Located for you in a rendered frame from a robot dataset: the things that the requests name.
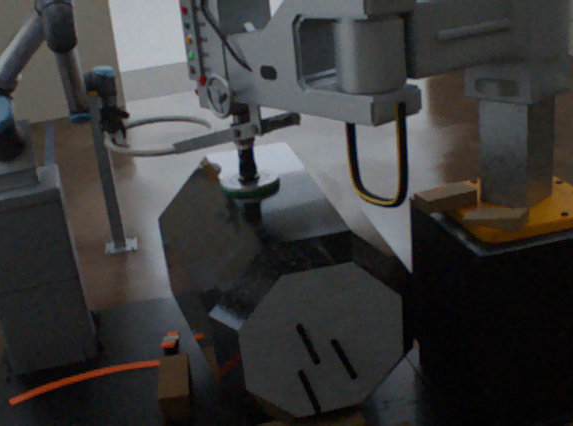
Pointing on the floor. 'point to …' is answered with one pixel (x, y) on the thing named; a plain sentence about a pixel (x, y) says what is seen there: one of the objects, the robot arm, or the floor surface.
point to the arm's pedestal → (34, 274)
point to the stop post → (109, 186)
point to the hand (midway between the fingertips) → (119, 146)
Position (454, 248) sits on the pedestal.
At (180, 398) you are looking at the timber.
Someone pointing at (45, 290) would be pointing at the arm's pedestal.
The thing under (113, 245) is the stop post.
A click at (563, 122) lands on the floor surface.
